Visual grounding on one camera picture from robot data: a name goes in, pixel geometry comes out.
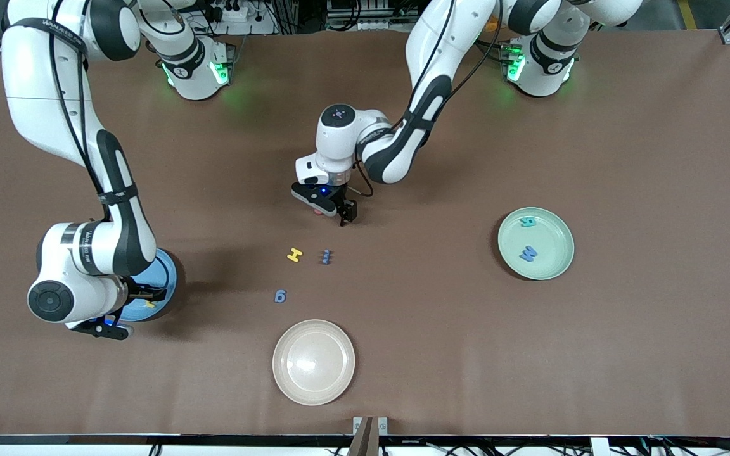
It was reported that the blue plate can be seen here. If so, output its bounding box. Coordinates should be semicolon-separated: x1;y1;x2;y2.
121;248;178;322

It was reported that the beige plate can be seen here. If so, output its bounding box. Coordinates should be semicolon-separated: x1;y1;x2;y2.
272;319;356;407

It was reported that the long white power strip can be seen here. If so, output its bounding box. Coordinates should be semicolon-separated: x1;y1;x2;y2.
338;18;410;32

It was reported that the green plate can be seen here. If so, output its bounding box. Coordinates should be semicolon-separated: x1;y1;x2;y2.
497;207;575;281

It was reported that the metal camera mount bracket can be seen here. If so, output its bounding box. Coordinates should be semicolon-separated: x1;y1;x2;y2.
352;416;389;456

